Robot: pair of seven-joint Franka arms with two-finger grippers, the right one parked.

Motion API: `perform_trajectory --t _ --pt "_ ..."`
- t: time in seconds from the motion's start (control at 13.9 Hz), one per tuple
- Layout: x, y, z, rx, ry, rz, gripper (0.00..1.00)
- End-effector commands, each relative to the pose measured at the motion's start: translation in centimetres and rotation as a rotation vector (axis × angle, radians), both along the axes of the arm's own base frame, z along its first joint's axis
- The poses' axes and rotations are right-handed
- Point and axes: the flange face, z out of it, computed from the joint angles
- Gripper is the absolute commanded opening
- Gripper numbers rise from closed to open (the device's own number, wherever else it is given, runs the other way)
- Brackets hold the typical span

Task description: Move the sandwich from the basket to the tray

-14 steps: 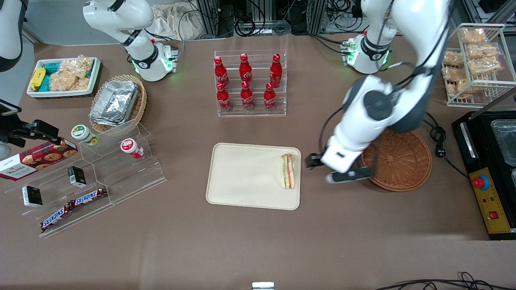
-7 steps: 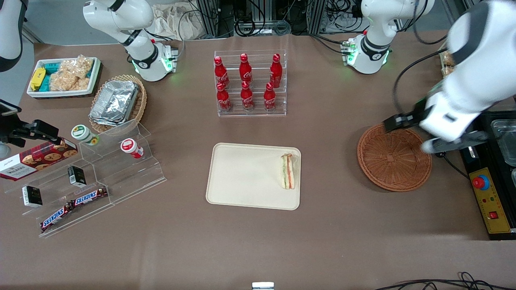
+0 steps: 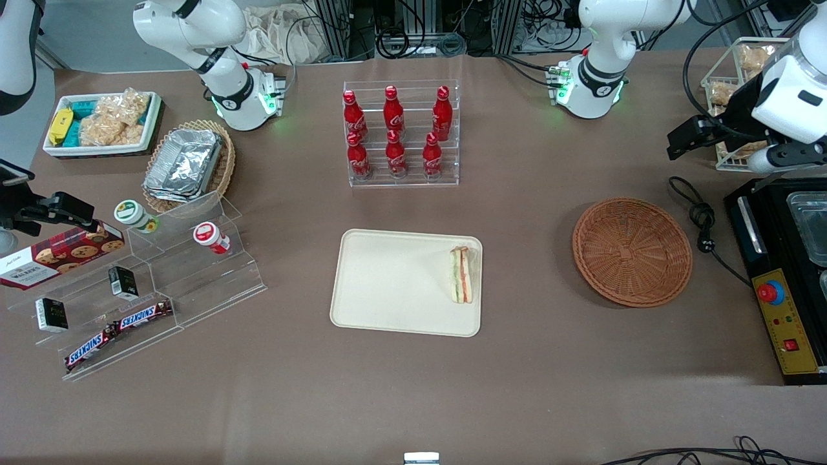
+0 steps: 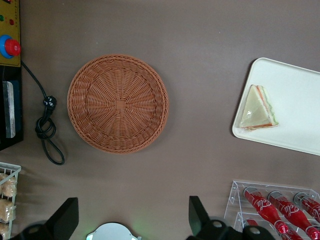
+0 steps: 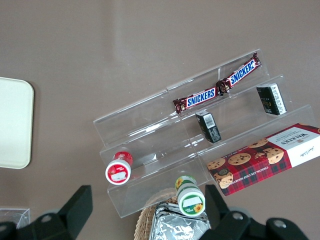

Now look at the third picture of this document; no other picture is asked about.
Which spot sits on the beige plastic tray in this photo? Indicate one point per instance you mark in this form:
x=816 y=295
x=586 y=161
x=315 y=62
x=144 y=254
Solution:
x=394 y=284

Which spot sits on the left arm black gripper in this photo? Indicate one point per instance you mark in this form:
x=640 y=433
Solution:
x=740 y=109

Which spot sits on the clear acrylic stepped stand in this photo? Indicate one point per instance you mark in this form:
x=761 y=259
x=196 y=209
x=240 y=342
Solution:
x=194 y=284

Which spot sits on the Walkers tartan cookie box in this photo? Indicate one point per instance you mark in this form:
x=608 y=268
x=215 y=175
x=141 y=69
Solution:
x=64 y=252

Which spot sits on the small black box white side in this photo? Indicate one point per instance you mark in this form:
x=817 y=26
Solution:
x=52 y=314

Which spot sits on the aluminium foil container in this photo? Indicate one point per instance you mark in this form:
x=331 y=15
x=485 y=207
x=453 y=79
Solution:
x=184 y=161

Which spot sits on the black appliance yellow control panel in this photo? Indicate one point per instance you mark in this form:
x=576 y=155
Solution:
x=775 y=223

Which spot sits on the white rectangular snack bin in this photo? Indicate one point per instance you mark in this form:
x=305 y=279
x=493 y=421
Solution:
x=103 y=150

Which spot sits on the clear acrylic bottle rack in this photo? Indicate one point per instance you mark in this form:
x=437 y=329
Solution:
x=400 y=183

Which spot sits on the teal snack packet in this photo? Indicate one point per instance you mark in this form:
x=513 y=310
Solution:
x=83 y=108
x=72 y=134

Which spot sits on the clear plastic food container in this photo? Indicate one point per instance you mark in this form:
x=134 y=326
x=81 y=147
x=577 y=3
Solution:
x=811 y=226

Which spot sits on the triangle sandwich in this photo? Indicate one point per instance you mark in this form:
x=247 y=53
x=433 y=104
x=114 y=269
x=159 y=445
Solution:
x=462 y=278

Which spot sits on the red Coca-Cola bottle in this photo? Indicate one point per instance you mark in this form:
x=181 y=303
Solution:
x=353 y=116
x=442 y=116
x=396 y=158
x=393 y=113
x=358 y=161
x=432 y=158

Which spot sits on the small black box barcode side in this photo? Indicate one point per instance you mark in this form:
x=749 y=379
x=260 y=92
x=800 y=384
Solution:
x=123 y=283

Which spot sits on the Snickers chocolate bar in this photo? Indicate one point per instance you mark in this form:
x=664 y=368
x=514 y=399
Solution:
x=143 y=314
x=89 y=349

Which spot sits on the red lid yogurt cup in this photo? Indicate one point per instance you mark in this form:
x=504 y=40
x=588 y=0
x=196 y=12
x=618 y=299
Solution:
x=208 y=236

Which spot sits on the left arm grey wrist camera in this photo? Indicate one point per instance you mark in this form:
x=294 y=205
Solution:
x=769 y=160

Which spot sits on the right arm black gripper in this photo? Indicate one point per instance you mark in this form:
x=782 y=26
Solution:
x=20 y=210

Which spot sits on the green lid sunflower cup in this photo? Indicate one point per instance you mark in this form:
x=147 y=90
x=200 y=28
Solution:
x=130 y=213

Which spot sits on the clear bag rice crackers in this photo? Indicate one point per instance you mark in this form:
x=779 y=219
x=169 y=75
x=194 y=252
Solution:
x=106 y=131
x=126 y=106

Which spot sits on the brown round wicker basket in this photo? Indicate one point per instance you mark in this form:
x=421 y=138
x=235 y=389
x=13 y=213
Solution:
x=633 y=252

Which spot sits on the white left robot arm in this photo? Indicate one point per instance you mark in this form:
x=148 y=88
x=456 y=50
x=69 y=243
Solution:
x=601 y=71

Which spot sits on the white crumpled cloth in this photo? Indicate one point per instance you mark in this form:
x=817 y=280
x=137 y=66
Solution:
x=284 y=32

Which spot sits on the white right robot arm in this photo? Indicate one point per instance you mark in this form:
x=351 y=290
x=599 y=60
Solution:
x=226 y=84

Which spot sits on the yellow snack packet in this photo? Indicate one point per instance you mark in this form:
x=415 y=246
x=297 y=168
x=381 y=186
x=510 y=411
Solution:
x=60 y=126

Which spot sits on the aluminium frame rack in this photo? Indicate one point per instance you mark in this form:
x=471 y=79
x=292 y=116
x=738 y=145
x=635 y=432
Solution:
x=342 y=26

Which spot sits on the light oval wicker basket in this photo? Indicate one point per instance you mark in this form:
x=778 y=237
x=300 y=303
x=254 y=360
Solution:
x=225 y=168

